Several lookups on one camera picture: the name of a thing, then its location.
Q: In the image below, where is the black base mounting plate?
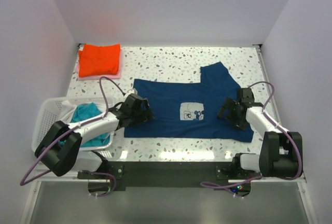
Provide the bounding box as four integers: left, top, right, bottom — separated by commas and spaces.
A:
77, 161, 259, 192

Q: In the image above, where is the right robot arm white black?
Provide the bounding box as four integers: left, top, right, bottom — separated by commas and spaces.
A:
217, 88, 303, 180

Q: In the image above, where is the folded orange t-shirt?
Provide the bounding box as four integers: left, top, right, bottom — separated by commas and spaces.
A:
78, 44, 121, 77

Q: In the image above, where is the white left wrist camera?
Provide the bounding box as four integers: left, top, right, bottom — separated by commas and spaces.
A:
123, 88, 137, 99

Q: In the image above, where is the teal t-shirt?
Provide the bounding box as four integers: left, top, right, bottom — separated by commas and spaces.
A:
70, 102, 110, 148

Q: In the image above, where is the folded pink t-shirt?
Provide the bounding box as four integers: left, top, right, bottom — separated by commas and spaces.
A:
75, 50, 123, 81

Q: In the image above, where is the dark blue printed t-shirt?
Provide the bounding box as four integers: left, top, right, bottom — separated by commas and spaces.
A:
124, 62, 254, 143

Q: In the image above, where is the white plastic laundry basket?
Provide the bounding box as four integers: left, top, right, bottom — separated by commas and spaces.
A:
31, 97, 118, 151

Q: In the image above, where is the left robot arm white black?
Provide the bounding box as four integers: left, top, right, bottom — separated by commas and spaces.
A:
34, 93, 154, 177

